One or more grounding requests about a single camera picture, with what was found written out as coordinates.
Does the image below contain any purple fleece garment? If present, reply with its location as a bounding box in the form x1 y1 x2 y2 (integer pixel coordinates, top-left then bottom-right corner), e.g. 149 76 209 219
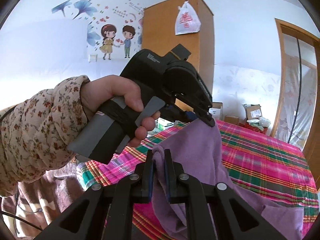
152 119 304 239

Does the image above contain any left floral sleeve forearm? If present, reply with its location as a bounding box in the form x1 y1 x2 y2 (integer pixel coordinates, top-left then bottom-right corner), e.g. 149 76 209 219
1 75 89 197

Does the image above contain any plastic curtain with zipper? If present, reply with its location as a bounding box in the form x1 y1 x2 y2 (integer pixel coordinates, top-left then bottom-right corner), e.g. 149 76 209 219
274 34 317 150

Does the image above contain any person left hand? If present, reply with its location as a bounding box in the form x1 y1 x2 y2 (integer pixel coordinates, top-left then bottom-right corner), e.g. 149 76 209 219
80 74 161 149

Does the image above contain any white open cardboard box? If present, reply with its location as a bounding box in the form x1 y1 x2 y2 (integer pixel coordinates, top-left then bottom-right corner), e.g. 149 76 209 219
209 102 223 120

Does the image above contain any white green tissue box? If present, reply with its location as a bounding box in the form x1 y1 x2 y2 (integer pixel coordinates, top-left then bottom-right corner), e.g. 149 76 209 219
157 118 174 131

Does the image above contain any red gift bag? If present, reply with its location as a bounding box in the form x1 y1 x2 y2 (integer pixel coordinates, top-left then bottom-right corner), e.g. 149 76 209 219
239 122 268 134

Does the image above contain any brown cardboard box with label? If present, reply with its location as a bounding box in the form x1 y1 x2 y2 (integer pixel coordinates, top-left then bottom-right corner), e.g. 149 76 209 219
243 104 263 120

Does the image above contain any wooden wardrobe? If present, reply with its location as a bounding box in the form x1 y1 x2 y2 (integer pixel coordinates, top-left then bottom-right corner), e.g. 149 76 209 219
141 0 216 113

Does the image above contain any white plastic bag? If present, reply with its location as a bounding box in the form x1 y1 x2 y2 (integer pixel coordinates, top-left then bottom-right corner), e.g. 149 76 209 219
175 0 201 35

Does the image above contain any brown fleece blanket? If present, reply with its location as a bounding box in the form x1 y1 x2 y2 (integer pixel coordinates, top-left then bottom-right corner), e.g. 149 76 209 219
1 160 84 229

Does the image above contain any pink green plaid bedspread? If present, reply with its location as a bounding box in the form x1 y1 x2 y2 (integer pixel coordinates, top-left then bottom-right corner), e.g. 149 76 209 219
77 120 319 235

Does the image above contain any wooden door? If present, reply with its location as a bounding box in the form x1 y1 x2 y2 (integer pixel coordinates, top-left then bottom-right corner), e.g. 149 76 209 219
303 119 320 191

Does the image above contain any cartoon children wall sticker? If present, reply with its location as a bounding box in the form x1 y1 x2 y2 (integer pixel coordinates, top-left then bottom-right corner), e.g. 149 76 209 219
51 0 144 60

